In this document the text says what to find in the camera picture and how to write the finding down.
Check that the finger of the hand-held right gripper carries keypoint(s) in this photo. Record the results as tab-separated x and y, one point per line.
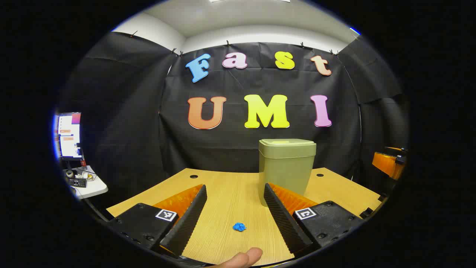
388	163

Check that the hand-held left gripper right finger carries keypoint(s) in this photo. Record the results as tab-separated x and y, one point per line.
282	219

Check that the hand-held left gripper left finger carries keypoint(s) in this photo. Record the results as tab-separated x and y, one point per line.
189	219

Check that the blue paper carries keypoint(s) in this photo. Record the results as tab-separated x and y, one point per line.
239	227

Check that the green desktop garbage bin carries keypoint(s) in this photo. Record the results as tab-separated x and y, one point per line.
286	167

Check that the wooden desktop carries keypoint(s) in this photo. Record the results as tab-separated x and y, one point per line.
230	193

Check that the white side table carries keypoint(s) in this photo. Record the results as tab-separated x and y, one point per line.
95	186

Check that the black backdrop cloth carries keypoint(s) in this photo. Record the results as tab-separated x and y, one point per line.
130	130

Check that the red bottle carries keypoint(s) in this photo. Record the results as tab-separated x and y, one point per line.
83	162

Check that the tape roll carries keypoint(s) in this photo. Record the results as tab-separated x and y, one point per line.
69	174

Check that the ceiling light panel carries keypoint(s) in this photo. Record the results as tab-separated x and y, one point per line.
355	31

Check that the computer monitor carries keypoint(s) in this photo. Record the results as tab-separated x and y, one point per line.
68	136

